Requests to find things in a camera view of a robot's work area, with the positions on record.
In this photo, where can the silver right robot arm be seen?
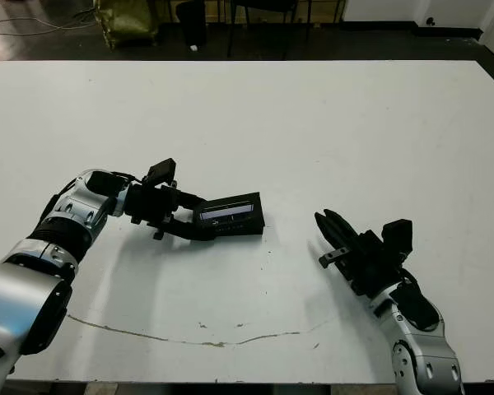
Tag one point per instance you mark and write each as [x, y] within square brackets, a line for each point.
[420, 341]

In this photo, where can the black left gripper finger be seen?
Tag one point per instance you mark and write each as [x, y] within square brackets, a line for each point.
[189, 231]
[189, 198]

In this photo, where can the black round door stop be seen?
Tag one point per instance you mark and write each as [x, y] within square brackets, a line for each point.
[430, 21]

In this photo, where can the black upright case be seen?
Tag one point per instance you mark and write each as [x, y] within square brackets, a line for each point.
[191, 22]

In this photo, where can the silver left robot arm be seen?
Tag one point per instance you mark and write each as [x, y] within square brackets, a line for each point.
[66, 214]

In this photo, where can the black mesh office chair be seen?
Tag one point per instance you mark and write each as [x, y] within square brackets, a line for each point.
[267, 4]

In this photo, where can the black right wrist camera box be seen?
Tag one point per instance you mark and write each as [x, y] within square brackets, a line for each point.
[397, 236]

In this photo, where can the black box lid silver stripe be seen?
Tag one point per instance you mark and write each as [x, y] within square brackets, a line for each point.
[230, 214]

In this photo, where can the black box base white inlay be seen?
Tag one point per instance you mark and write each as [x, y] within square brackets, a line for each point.
[240, 231]

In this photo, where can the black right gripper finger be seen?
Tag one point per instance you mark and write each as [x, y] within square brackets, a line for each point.
[341, 230]
[327, 236]

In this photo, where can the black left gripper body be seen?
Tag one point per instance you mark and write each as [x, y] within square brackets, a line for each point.
[152, 203]

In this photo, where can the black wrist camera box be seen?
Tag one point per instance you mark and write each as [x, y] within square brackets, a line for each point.
[162, 170]
[397, 236]

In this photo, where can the yellow-green plastic bag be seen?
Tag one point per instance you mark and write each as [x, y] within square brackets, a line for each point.
[127, 20]

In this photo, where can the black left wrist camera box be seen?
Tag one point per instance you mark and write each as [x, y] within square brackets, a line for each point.
[162, 170]

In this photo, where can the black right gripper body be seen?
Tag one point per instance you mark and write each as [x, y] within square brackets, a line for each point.
[366, 263]

